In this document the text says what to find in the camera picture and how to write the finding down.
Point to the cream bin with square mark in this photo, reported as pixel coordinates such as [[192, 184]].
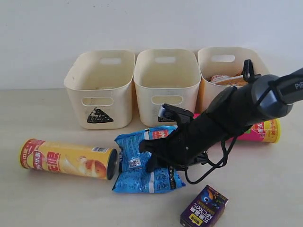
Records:
[[165, 76]]

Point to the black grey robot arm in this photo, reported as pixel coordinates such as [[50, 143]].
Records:
[[232, 112]]

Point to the orange instant noodle bag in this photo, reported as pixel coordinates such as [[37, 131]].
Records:
[[225, 78]]

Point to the yellow Lay's chips can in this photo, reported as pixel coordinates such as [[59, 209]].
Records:
[[58, 157]]

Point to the blue instant noodle bag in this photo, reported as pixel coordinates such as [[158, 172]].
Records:
[[133, 177]]

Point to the purple juice carton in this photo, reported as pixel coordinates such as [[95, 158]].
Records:
[[205, 209]]

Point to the cream bin with triangle mark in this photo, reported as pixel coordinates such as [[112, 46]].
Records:
[[100, 88]]

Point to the pink Lay's chips can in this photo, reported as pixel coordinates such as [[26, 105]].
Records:
[[268, 131]]

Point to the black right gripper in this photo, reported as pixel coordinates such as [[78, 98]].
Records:
[[186, 146]]

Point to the cream bin with circle mark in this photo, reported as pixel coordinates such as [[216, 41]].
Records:
[[222, 61]]

